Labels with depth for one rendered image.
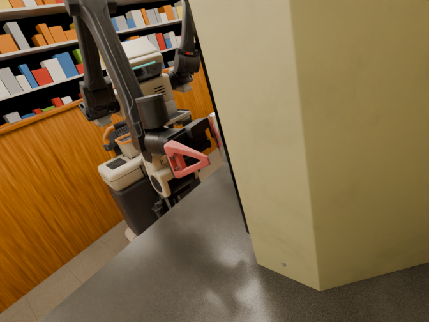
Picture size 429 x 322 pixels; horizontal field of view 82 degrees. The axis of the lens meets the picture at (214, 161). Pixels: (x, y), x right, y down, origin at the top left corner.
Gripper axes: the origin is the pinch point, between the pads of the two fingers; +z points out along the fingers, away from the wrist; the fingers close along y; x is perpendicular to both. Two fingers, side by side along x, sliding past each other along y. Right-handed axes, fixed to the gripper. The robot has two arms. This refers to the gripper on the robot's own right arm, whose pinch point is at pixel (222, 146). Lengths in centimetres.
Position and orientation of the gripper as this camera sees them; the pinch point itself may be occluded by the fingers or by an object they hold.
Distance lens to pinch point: 42.6
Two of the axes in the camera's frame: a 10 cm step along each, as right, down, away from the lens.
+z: 7.5, 1.0, -6.6
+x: 2.7, 8.6, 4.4
